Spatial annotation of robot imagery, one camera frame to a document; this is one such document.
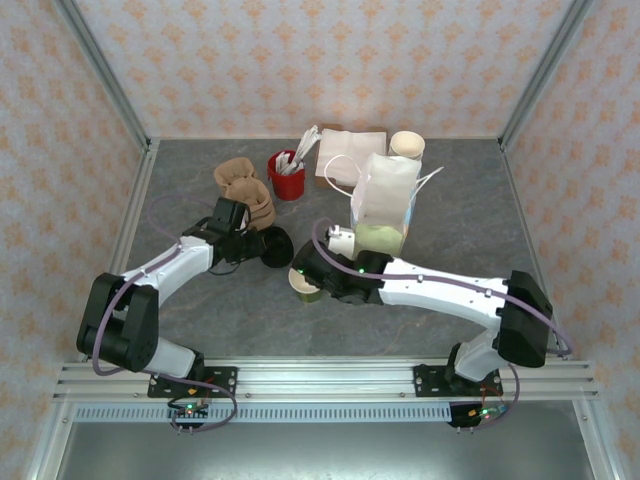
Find green paper coffee cup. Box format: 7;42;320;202
287;267;324;305

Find white green paper bag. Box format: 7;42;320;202
323;152;445;256

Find red plastic cup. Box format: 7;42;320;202
267;151;307;202

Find stack of brown cup carriers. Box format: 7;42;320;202
213;157;277;232

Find white sugar packets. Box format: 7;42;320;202
273;149;301;176

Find white wrapped stirrers bundle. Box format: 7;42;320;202
294;125;324;166

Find white napkin stack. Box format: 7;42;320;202
314;128;389;184

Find stack of beige napkins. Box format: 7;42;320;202
314;123;389;190

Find stack of paper cups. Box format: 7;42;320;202
388;129;426;164

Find grey metal panel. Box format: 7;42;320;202
54;419;601;480

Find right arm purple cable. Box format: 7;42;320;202
312;217;574;431

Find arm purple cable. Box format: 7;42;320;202
312;217;574;431
92;195;239;434

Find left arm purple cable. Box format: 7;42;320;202
92;195;239;434

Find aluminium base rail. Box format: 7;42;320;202
52;357;601;401

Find right black mount plate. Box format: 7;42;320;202
413;363;504;400

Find black mount plate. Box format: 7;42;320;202
413;363;504;400
147;366;239;400

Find slotted grey cable duct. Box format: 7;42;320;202
72;403;474;424

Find left black mount plate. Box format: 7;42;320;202
147;366;239;400

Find aluminium frame post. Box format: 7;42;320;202
52;0;151;151
498;0;596;151

